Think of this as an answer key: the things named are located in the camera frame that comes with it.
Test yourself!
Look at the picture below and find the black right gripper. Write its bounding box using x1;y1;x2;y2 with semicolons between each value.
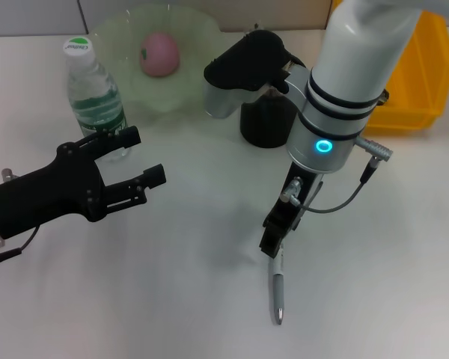
258;160;326;260

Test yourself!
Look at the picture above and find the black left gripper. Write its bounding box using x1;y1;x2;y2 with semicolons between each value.
0;125;168;241

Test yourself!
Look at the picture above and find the white grey ballpoint pen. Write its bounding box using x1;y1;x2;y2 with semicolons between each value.
271;243;286;326

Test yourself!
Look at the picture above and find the clear bottle green label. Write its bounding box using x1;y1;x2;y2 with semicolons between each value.
62;36;132;162

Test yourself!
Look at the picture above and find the pink toy peach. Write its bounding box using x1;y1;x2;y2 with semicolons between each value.
138;31;181;78

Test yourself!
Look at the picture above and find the green glass fruit plate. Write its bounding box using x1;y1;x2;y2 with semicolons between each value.
85;4;233;115

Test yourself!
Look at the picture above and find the black mesh pen cup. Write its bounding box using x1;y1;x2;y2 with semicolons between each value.
239;61;304;150

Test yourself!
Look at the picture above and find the yellow plastic storage bin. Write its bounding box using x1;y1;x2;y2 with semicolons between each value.
361;9;449;131

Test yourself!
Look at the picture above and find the right gripper connector cable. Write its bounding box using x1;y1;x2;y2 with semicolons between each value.
280;136;394;214

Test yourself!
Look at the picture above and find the gripper connector cable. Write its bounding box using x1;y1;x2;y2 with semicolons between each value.
0;226;42;271
280;136;394;214

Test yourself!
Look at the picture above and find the left gripper connector cable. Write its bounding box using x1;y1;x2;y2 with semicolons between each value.
0;226;42;271

